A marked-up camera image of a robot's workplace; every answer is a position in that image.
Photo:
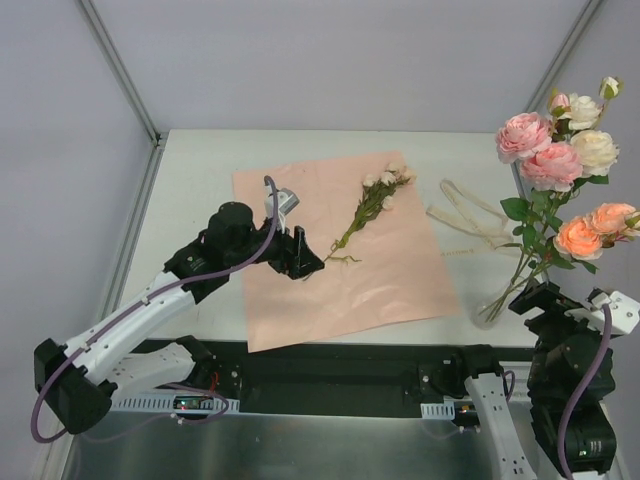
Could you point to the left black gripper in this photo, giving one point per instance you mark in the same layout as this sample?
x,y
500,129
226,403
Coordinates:
x,y
291,252

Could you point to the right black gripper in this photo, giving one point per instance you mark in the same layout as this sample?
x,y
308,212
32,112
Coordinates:
x,y
545,304

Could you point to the peach rose stem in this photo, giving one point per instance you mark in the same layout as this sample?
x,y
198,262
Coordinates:
x,y
545,241

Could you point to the pink wrapping paper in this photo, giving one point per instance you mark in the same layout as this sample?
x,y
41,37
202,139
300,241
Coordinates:
x,y
391,271

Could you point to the artificial rose bouquet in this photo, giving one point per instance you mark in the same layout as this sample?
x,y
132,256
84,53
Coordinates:
x,y
377,196

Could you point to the cream ribbon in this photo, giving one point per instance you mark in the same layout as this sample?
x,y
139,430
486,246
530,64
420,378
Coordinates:
x,y
496,238

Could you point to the cream white rose stem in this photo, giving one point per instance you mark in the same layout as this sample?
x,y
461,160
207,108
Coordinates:
x,y
576,120

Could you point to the pink rose stem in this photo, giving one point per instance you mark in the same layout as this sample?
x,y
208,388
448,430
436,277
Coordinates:
x,y
550,169

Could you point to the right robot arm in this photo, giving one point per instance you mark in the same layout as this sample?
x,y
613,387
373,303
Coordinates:
x,y
569,376

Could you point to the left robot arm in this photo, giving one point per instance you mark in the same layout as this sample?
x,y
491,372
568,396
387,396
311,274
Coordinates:
x,y
81,379

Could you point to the clear glass vase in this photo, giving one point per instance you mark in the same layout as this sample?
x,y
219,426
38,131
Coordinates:
x,y
488,311

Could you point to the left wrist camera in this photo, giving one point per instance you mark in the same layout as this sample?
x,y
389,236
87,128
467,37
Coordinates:
x,y
278,204

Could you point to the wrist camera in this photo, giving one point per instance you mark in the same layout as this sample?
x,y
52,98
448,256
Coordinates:
x,y
278,204
624,311

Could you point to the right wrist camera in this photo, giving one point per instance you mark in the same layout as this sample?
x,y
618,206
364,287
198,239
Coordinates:
x,y
624,311

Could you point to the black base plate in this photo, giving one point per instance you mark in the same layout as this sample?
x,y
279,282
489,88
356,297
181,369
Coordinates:
x,y
344,380

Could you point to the right white cable duct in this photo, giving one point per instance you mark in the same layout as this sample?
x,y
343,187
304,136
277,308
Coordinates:
x,y
438,411

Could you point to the white cable duct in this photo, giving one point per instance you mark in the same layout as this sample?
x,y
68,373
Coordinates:
x,y
438,411
167,402

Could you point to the left aluminium frame post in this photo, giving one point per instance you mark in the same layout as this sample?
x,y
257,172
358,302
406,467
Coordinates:
x,y
118,69

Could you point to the aluminium frame post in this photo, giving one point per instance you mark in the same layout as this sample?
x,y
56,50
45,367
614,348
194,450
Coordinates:
x,y
118,69
538,100

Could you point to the right aluminium frame post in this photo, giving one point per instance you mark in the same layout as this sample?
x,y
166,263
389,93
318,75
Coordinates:
x,y
538,100

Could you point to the left white cable duct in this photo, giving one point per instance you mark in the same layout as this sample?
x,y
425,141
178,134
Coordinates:
x,y
167,402

